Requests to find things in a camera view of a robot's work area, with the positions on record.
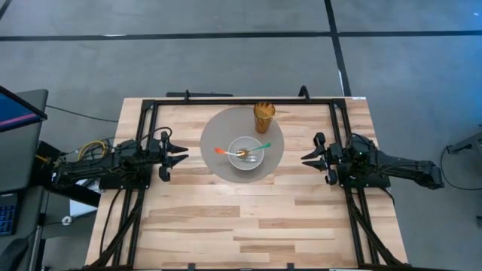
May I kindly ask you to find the flat black bar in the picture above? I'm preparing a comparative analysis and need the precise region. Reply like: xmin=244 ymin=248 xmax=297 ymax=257
xmin=166 ymin=91 xmax=234 ymax=99

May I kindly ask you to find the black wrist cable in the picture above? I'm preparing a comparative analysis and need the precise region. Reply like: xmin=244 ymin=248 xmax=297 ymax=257
xmin=345 ymin=132 xmax=365 ymax=151
xmin=141 ymin=126 xmax=173 ymax=146

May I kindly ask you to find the backlit black keyboard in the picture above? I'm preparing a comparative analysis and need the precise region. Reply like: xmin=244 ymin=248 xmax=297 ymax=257
xmin=0 ymin=192 xmax=19 ymax=237

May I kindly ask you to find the yellow cable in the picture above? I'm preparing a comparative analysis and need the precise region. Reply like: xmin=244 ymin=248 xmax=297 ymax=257
xmin=35 ymin=139 xmax=108 ymax=166

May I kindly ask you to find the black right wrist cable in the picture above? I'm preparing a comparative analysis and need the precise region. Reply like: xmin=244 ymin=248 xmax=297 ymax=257
xmin=345 ymin=132 xmax=365 ymax=151

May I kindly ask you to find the black looped floor cable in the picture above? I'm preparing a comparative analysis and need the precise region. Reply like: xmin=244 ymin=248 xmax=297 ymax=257
xmin=439 ymin=145 xmax=482 ymax=191

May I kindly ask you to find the white paper sheet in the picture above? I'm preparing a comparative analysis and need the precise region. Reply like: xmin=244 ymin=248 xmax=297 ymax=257
xmin=69 ymin=178 xmax=101 ymax=218

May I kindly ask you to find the silver fork orange handle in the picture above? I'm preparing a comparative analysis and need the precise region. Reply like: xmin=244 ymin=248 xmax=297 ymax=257
xmin=213 ymin=146 xmax=261 ymax=163

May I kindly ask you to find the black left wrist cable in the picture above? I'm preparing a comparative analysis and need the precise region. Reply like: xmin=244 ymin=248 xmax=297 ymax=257
xmin=141 ymin=126 xmax=173 ymax=146

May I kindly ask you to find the gold spoon green handle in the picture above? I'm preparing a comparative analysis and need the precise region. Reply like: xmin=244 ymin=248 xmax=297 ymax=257
xmin=236 ymin=142 xmax=272 ymax=158

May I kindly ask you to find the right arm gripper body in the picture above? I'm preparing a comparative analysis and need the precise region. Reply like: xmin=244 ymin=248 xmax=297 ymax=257
xmin=314 ymin=132 xmax=346 ymax=186

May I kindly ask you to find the black aluminium table frame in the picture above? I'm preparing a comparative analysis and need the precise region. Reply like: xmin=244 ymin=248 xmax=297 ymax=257
xmin=86 ymin=97 xmax=408 ymax=270

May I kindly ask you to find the computer monitor blue screen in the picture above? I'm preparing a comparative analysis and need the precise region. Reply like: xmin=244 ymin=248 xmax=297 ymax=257
xmin=0 ymin=85 xmax=49 ymax=133

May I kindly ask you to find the grey metal stand leg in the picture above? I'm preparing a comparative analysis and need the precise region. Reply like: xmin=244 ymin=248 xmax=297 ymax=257
xmin=446 ymin=131 xmax=482 ymax=155

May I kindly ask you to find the black computer mouse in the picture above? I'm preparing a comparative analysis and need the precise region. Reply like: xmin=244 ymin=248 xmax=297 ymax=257
xmin=0 ymin=238 xmax=29 ymax=271

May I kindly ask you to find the black desk leg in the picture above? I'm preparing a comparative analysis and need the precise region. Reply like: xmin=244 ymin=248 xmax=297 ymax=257
xmin=32 ymin=141 xmax=102 ymax=208

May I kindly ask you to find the grey round plate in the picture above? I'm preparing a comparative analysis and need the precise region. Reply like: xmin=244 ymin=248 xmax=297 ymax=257
xmin=199 ymin=106 xmax=285 ymax=184

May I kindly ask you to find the amber faceted drinking glass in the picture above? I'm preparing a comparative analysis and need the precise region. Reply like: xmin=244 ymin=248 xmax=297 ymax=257
xmin=252 ymin=101 xmax=276 ymax=134

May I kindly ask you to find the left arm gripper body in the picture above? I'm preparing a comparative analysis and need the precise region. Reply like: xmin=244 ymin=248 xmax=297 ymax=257
xmin=150 ymin=130 xmax=173 ymax=182

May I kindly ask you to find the grey round bowl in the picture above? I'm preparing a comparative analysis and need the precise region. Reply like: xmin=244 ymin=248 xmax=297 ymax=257
xmin=227 ymin=135 xmax=265 ymax=172

